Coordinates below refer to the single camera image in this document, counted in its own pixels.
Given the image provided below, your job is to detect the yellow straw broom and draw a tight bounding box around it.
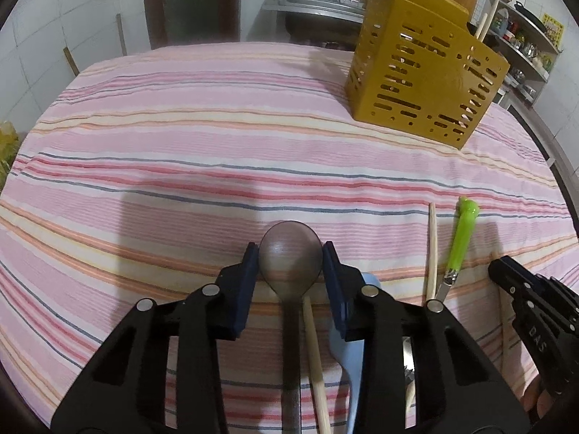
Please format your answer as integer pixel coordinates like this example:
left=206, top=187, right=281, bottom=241
left=0, top=120, right=22, bottom=177

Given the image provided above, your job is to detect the steel sink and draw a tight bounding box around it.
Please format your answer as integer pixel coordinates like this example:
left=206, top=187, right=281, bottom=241
left=262, top=0, right=368, bottom=23

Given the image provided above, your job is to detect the green handled fork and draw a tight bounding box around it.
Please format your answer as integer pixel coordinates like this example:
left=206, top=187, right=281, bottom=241
left=434, top=195, right=481, bottom=303

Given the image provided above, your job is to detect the brown spoon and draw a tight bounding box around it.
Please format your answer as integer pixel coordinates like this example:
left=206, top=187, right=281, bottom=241
left=259, top=221, right=324, bottom=434

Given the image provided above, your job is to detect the light blue spoon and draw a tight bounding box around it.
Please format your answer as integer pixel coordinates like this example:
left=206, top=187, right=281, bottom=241
left=326, top=272, right=381, bottom=434

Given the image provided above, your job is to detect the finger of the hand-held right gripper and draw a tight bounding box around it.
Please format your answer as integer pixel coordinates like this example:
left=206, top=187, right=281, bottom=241
left=489, top=255, right=544, bottom=309

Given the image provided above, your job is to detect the person's right hand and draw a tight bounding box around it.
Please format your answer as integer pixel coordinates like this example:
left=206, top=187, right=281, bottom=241
left=520, top=366, right=555, bottom=423

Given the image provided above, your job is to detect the yellow slotted utensil holder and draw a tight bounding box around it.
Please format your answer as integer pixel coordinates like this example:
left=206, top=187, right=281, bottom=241
left=344, top=0, right=512, bottom=150

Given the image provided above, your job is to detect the wooden stick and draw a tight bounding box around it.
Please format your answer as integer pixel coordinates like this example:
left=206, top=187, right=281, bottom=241
left=115, top=13, right=128, bottom=58
left=63, top=47, right=81, bottom=77

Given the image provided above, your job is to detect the brown door with frosted glass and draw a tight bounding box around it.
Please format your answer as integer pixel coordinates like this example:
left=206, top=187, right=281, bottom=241
left=142, top=0, right=242, bottom=50

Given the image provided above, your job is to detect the yellow wall poster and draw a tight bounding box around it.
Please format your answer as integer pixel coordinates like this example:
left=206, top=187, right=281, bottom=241
left=540, top=13, right=565, bottom=49

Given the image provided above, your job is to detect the white corner shelf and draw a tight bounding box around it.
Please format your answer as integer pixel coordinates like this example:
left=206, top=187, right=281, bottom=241
left=486, top=0, right=564, bottom=98

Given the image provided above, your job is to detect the pink striped tablecloth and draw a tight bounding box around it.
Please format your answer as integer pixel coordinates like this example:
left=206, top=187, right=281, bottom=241
left=0, top=41, right=579, bottom=434

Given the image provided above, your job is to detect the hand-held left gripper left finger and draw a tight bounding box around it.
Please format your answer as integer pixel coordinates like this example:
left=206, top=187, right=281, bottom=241
left=51, top=242, right=261, bottom=434

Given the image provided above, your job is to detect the black pan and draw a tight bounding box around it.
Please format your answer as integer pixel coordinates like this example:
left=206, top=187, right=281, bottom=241
left=513, top=1, right=549, bottom=29

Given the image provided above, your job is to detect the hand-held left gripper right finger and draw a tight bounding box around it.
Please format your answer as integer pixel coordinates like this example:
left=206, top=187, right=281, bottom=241
left=322, top=241, right=530, bottom=434

